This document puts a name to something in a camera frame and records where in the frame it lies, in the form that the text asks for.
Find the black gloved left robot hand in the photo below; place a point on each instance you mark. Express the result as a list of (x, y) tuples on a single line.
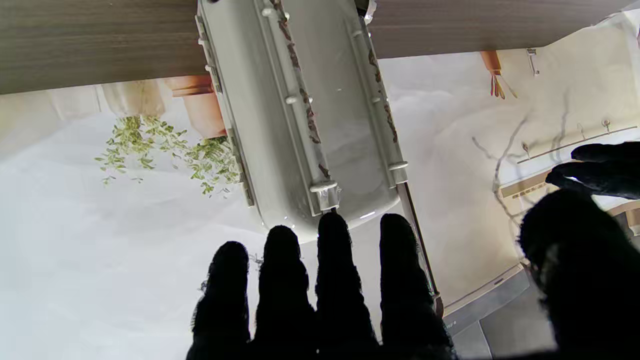
[(605, 172)]

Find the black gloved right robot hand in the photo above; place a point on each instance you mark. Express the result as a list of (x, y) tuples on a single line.
[(340, 300)]

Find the small beige trolley suitcase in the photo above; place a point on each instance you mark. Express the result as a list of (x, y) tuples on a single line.
[(330, 125)]

